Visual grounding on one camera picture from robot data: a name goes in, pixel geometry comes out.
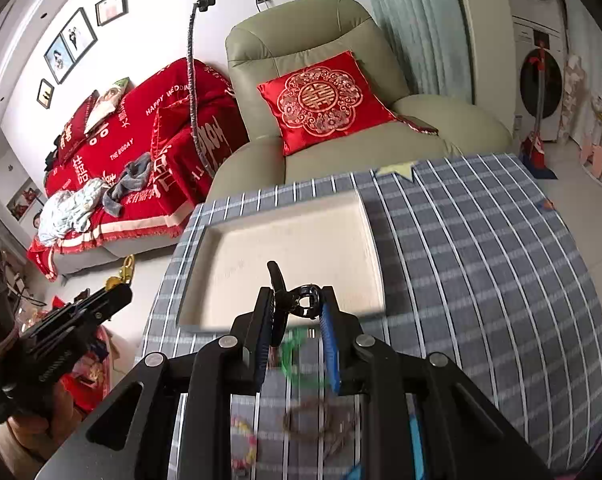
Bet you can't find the red embroidered cushion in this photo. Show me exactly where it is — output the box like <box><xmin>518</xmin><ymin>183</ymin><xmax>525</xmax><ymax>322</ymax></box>
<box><xmin>256</xmin><ymin>50</ymin><xmax>440</xmax><ymax>157</ymax></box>

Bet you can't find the large framed photo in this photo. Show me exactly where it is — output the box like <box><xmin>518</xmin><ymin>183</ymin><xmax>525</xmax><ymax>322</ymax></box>
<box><xmin>44</xmin><ymin>8</ymin><xmax>97</xmax><ymax>84</ymax></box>

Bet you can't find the grey cloth on bed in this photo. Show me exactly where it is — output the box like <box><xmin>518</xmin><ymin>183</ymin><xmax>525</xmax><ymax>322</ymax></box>
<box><xmin>102</xmin><ymin>152</ymin><xmax>152</xmax><ymax>218</ymax></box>

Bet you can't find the white clothing on bed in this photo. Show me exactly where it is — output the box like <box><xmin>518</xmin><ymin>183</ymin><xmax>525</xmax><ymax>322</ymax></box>
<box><xmin>38</xmin><ymin>178</ymin><xmax>107</xmax><ymax>247</ymax></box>

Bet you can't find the white washing machine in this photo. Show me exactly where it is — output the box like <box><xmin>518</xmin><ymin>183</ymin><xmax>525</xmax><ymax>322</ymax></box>
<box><xmin>508</xmin><ymin>0</ymin><xmax>566</xmax><ymax>142</ymax></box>

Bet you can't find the yellow star sticker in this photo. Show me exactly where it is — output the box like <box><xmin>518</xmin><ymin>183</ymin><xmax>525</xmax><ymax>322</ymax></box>
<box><xmin>376</xmin><ymin>160</ymin><xmax>418</xmax><ymax>182</ymax></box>

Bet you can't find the green leather armchair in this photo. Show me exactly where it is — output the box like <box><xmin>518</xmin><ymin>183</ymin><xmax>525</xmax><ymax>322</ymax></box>
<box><xmin>208</xmin><ymin>0</ymin><xmax>512</xmax><ymax>200</ymax></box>

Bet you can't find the gold hair ties charm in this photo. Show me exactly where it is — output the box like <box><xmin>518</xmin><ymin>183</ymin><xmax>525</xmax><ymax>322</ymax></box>
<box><xmin>105</xmin><ymin>255</ymin><xmax>135</xmax><ymax>290</ymax></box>

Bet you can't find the small framed photo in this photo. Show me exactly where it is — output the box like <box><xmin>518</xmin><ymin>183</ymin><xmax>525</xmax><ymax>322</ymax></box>
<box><xmin>95</xmin><ymin>0</ymin><xmax>129</xmax><ymax>26</ymax></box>

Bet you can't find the red wedding blanket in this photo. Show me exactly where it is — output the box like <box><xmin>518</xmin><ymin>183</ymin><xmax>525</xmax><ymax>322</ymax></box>
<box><xmin>27</xmin><ymin>58</ymin><xmax>248</xmax><ymax>281</ymax></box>

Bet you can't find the teal curtain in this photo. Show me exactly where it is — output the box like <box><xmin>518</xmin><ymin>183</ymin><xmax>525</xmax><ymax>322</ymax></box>
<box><xmin>371</xmin><ymin>0</ymin><xmax>474</xmax><ymax>103</ymax></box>

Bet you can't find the brown wooden bead bracelet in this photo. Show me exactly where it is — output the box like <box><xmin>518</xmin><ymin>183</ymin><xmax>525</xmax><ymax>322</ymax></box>
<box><xmin>281</xmin><ymin>396</ymin><xmax>358</xmax><ymax>453</ymax></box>

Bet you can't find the red broom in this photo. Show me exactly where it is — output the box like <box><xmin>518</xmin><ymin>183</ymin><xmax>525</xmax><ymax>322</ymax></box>
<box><xmin>519</xmin><ymin>41</ymin><xmax>557</xmax><ymax>180</ymax></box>

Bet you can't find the black hair claw clip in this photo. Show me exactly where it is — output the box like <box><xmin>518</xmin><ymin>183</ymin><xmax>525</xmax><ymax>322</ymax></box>
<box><xmin>266</xmin><ymin>260</ymin><xmax>324</xmax><ymax>323</ymax></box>

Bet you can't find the cream jewelry tray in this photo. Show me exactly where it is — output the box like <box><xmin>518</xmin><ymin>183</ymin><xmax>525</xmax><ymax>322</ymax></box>
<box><xmin>176</xmin><ymin>191</ymin><xmax>385</xmax><ymax>332</ymax></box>

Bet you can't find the pink yellow bead bracelet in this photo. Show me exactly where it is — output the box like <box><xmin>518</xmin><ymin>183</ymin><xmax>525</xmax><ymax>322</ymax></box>
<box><xmin>230</xmin><ymin>415</ymin><xmax>259</xmax><ymax>476</ymax></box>

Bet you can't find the green jade bangle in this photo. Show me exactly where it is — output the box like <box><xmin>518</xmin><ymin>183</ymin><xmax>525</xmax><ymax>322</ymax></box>
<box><xmin>278</xmin><ymin>327</ymin><xmax>326</xmax><ymax>389</ymax></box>

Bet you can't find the flexible gooseneck phone holder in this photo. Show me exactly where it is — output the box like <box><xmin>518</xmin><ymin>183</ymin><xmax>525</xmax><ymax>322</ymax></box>
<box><xmin>186</xmin><ymin>0</ymin><xmax>219</xmax><ymax>179</ymax></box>

